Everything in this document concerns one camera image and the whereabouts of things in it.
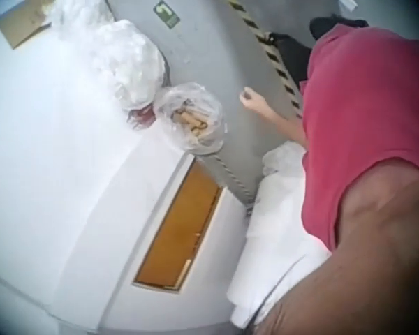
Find person's left hand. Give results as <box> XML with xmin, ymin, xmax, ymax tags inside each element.
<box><xmin>239</xmin><ymin>89</ymin><xmax>271</xmax><ymax>115</ymax></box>

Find yellow black hazard tape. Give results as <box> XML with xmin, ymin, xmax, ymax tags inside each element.
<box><xmin>226</xmin><ymin>0</ymin><xmax>305</xmax><ymax>118</ymax></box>

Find clear bag of brown pieces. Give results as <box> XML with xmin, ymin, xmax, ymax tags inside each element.
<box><xmin>154</xmin><ymin>82</ymin><xmax>225</xmax><ymax>155</ymax></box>

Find person's legs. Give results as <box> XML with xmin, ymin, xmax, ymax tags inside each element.
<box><xmin>267</xmin><ymin>15</ymin><xmax>369</xmax><ymax>84</ymax></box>

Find crumpled clear plastic bag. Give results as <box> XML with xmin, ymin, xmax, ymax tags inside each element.
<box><xmin>262</xmin><ymin>142</ymin><xmax>307</xmax><ymax>177</ymax></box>

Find red crumpled item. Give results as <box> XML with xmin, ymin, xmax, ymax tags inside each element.
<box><xmin>124</xmin><ymin>105</ymin><xmax>159</xmax><ymax>129</ymax></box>

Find green floor sign sticker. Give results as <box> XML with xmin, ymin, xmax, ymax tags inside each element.
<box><xmin>152</xmin><ymin>0</ymin><xmax>181</xmax><ymax>29</ymax></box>

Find large white plastic bag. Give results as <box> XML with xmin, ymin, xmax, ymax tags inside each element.
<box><xmin>51</xmin><ymin>18</ymin><xmax>167</xmax><ymax>113</ymax></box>

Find orange wooden panel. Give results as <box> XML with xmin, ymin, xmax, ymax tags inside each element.
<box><xmin>132</xmin><ymin>161</ymin><xmax>225</xmax><ymax>291</ymax></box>

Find white folded cloth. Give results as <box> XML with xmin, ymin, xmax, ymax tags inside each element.
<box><xmin>229</xmin><ymin>163</ymin><xmax>333</xmax><ymax>330</ymax></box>

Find brown cardboard sheet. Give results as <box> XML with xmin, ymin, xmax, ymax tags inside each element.
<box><xmin>0</xmin><ymin>0</ymin><xmax>54</xmax><ymax>50</ymax></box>

